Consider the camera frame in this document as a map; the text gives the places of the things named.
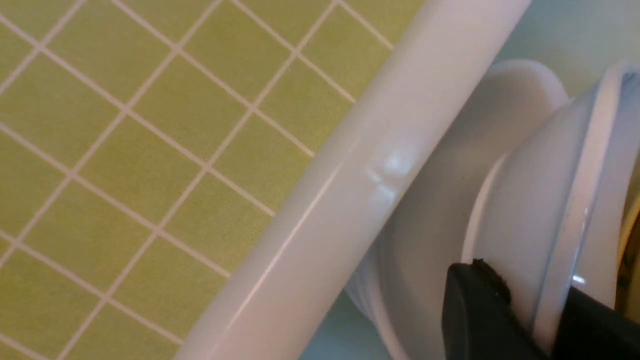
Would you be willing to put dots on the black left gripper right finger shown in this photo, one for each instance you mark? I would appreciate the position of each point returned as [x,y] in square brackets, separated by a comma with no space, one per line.
[589,330]

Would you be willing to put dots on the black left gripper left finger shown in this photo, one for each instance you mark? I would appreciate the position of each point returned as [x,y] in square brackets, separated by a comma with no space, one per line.
[478,322]

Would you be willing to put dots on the white square dish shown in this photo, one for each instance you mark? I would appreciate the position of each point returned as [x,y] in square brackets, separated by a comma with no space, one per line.
[549,213]

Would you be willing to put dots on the beige noodle bowl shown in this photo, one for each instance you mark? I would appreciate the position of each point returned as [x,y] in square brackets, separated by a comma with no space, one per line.
[628,247]

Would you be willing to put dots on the stack of white dishes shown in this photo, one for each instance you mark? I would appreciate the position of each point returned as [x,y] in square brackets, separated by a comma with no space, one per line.
[399,285]

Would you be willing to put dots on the large white plastic tub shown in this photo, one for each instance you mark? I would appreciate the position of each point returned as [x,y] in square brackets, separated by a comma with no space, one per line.
[275,302]

